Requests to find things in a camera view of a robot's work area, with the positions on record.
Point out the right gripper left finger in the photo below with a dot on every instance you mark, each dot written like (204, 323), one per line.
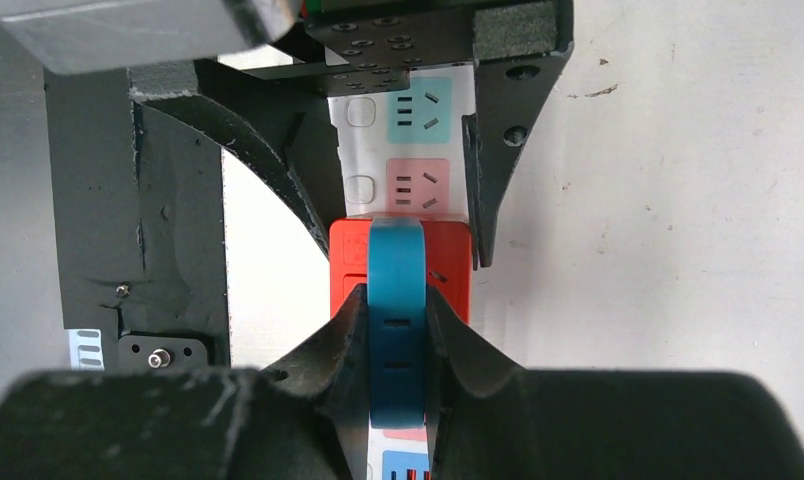
(303, 417)

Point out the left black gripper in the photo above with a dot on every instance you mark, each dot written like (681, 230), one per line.
(284, 135)

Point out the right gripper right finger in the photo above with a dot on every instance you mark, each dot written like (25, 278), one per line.
(488, 417)

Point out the white multicolour power strip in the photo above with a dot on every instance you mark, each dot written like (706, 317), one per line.
(401, 154)

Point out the red cube socket adapter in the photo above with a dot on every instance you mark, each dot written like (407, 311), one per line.
(402, 255)

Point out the blue folding plug adapter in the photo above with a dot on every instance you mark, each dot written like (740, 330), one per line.
(397, 337)

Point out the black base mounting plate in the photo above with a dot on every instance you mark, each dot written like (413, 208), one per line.
(139, 219)

